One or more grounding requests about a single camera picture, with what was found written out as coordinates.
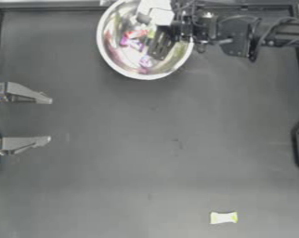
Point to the steel bowl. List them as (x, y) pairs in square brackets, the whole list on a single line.
[(114, 52)]

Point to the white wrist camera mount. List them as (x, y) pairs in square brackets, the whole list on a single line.
[(155, 10)]

